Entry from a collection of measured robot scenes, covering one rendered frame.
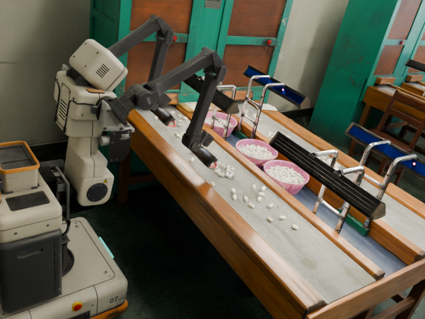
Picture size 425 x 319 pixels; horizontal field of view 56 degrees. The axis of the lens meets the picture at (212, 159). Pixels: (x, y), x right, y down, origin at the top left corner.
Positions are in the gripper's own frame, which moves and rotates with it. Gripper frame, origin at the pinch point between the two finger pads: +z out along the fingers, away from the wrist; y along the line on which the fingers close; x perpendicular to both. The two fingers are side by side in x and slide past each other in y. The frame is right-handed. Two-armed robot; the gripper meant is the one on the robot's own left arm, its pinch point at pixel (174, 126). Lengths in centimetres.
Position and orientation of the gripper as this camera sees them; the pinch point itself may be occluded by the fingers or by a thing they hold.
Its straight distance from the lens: 239.5
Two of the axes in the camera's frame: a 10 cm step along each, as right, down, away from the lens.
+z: 5.1, 4.7, 7.2
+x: -6.7, 7.4, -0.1
